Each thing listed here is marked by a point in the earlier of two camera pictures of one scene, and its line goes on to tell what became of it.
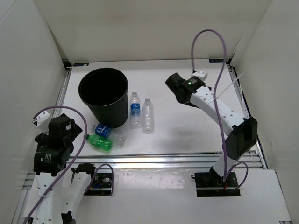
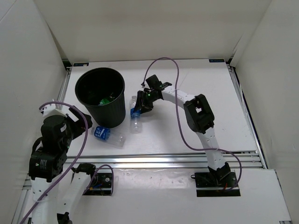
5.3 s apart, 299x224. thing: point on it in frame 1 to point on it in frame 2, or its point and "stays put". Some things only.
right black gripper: [193, 105] to [146, 107]
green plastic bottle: [105, 143] to [104, 101]
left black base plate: [100, 185] stays put
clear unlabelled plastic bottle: [148, 116] to [111, 96]
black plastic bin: [105, 91] stays put
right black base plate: [208, 185] stays put
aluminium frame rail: [205, 160] stays put
